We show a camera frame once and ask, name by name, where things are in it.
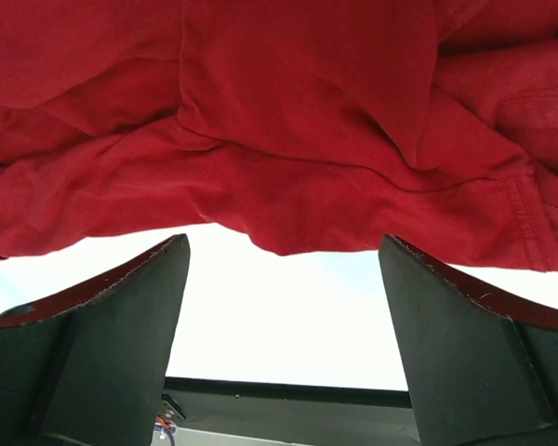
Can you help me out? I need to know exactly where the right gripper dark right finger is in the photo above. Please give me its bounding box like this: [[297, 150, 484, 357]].
[[379, 235, 558, 445]]

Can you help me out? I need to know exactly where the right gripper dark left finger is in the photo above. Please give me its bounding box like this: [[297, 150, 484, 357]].
[[0, 235, 190, 445]]

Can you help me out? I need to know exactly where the red t shirt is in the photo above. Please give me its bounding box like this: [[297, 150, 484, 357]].
[[0, 1, 558, 271]]

